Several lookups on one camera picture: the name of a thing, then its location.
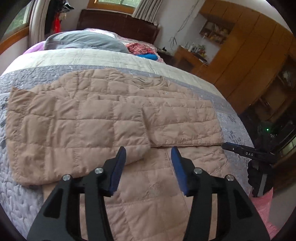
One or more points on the dark nightstand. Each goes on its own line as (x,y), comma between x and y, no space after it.
(166,58)

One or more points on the wooden desk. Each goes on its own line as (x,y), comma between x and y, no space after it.
(185,60)

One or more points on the red plaid cloth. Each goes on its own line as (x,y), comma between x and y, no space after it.
(143,48)

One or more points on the large wooden-framed window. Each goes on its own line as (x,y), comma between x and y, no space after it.
(16,27)

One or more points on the wooden wardrobe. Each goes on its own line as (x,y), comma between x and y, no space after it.
(249,53)

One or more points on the grey-blue pillow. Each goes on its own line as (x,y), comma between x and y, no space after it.
(87,41)

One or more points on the shelf ornaments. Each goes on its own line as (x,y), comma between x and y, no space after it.
(215,32)

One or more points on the dark wooden headboard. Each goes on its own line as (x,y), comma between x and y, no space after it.
(115,24)

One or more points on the person's right hand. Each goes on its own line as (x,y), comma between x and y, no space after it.
(254,178)

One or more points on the small wooden-framed window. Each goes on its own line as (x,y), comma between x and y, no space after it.
(115,4)

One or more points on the clutter of desk bottles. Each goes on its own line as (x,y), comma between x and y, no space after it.
(196,49)

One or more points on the long white curtain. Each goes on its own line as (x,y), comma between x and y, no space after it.
(38,20)

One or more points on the black bag with red item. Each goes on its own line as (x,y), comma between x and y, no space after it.
(52,11)

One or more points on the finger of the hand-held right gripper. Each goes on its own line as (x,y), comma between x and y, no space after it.
(231,148)

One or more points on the purple blanket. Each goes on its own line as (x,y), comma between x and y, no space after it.
(34,48)

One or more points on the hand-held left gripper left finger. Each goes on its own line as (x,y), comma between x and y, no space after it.
(116,172)

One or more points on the red hanging garment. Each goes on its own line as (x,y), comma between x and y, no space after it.
(56,24)

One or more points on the beige quilted jacket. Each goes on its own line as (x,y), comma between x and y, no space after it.
(92,115)

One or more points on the blue cloth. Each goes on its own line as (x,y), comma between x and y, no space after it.
(149,57)

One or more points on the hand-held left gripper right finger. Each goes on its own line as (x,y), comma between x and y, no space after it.
(179,171)

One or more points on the short beige curtain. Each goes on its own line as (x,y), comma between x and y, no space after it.
(148,10)

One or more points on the grey floral bed quilt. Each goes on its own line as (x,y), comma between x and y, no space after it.
(18,204)

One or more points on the dark wooden shelf unit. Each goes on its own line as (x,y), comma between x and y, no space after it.
(277,97)

